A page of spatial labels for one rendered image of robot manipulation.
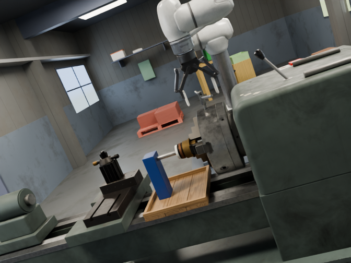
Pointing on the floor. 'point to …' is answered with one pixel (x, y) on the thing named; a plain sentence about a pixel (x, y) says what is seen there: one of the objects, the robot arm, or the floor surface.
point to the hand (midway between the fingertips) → (202, 96)
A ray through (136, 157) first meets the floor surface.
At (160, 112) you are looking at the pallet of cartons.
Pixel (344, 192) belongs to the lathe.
